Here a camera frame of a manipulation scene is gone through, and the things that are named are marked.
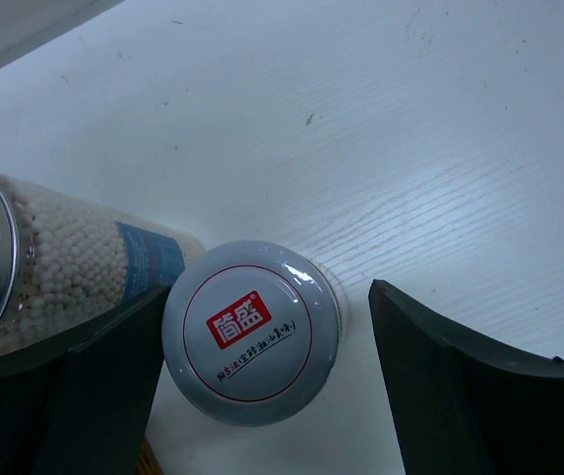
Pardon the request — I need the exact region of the woven wicker divided basket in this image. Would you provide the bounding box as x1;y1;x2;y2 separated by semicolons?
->
135;438;163;475

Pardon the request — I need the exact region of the spice jar white lid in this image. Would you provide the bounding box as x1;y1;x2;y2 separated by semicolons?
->
161;240;349;427

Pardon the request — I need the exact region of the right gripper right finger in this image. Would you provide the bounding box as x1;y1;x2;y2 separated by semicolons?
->
368;280;564;474

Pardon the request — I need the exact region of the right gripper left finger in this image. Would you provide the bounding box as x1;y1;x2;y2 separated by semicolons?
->
0;286;168;474

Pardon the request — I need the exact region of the tall jar silver lid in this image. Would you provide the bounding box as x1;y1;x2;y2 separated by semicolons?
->
0;173;205;356

